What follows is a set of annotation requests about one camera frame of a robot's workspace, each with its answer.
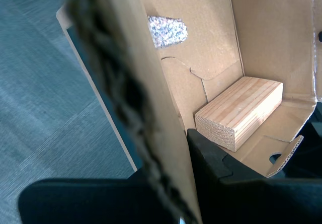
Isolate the brown cardboard box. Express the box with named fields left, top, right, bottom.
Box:
left=56, top=0, right=322, bottom=224

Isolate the speckled pinkish granite rock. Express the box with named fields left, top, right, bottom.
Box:
left=147, top=15, right=189, bottom=49

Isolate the light wooden block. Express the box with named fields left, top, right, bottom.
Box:
left=195, top=76, right=284, bottom=152

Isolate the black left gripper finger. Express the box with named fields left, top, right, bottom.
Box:
left=187, top=128, right=322, bottom=224
left=18, top=167, right=181, bottom=224

